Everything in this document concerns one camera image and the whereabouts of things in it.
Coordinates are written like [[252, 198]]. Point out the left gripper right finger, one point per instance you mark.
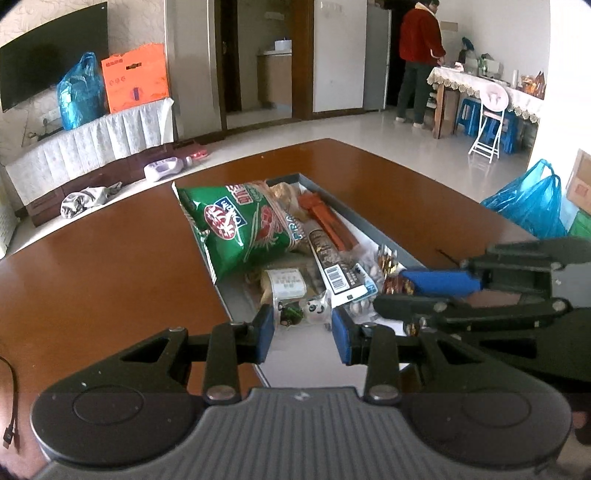
[[374, 346]]

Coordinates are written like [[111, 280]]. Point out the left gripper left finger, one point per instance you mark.
[[231, 345]]

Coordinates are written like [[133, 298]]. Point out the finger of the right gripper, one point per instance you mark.
[[443, 282], [418, 313]]

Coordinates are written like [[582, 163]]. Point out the panda candy packet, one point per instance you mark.
[[305, 311]]

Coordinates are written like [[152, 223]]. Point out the long dark snack bar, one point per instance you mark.
[[346, 281]]

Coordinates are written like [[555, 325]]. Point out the brown kraft snack pouch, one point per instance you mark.
[[284, 283]]

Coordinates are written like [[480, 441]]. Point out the orange snack packet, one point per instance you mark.
[[320, 211]]

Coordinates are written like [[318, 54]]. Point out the green pea snack bag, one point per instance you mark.
[[238, 226]]

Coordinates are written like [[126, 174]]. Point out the tan pastry packet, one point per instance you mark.
[[287, 195]]

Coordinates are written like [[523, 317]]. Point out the clear bag dark snacks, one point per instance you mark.
[[365, 265]]

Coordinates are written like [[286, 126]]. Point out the brown snack packets pile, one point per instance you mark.
[[391, 270]]

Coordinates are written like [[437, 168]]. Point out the grey shallow cardboard box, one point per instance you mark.
[[306, 355]]

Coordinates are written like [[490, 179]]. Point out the blue floor plastic bag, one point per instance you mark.
[[533, 201]]

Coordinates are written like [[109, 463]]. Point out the blue plastic stool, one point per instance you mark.
[[469, 116]]

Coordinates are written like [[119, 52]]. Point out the purple white detergent bottle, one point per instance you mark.
[[158, 170]]

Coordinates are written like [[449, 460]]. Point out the white folding chair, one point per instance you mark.
[[495, 101]]

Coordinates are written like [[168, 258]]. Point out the lace cloth side table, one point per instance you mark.
[[443, 79]]

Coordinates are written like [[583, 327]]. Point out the grey crumpled cloth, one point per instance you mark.
[[78, 202]]

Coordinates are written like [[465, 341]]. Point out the white cloth covered cabinet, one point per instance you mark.
[[111, 149]]

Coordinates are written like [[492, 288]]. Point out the person in red jacket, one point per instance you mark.
[[421, 47]]

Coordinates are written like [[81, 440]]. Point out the wooden kitchen cabinet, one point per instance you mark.
[[274, 79]]

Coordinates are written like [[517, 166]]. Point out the orange cardboard box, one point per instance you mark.
[[136, 77]]

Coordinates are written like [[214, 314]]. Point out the black wall television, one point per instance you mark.
[[38, 59]]

